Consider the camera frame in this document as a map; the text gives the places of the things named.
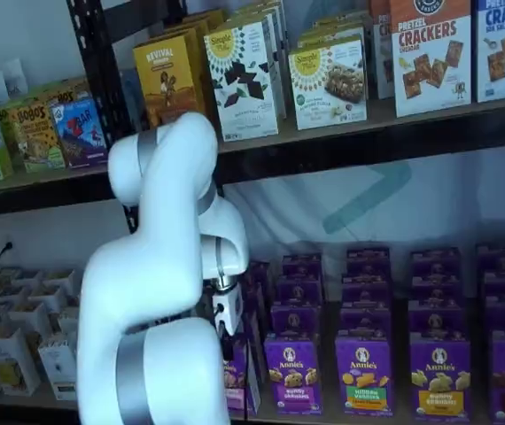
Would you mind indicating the purple Annie's box pink patch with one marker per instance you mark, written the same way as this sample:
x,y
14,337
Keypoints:
x,y
235,389

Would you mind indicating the purple Annie's box yellow patch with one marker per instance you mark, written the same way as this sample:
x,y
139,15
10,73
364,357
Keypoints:
x,y
440,380

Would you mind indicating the white box yellow picture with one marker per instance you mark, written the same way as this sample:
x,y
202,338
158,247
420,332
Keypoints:
x,y
11,367

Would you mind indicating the black metal shelf rack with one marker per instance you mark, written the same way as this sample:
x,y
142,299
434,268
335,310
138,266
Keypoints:
x,y
367,146

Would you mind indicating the blue Z Bar box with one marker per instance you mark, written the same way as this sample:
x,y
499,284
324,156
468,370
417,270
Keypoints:
x,y
80,133

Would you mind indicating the Simple Mills dark chocolate box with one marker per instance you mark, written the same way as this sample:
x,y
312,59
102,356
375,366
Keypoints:
x,y
241,84

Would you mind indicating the Simple Mills almond bar box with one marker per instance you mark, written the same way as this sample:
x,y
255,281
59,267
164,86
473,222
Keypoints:
x,y
328,84

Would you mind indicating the white box dark label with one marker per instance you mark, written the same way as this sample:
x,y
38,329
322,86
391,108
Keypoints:
x,y
55,367

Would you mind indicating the tan Bobo's box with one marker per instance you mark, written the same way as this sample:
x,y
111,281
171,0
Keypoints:
x,y
57,90

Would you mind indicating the black wall power plug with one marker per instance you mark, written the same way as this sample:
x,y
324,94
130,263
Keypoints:
x,y
6,249

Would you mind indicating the white Simple Mills box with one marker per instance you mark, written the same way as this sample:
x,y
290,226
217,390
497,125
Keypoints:
x,y
332,28
274,26

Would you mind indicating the purple Annie's box green patch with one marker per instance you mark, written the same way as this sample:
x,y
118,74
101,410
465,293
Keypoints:
x,y
363,376

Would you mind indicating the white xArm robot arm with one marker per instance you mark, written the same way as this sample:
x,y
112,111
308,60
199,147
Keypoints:
x,y
146,274

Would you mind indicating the yellow Bobo's box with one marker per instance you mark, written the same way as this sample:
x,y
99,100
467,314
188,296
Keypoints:
x,y
35,137

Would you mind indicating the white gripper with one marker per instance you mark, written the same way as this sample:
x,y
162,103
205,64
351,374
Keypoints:
x,y
228,307

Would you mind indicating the orange pretzel crackers box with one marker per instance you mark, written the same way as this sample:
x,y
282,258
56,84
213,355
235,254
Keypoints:
x,y
432,57
381,53

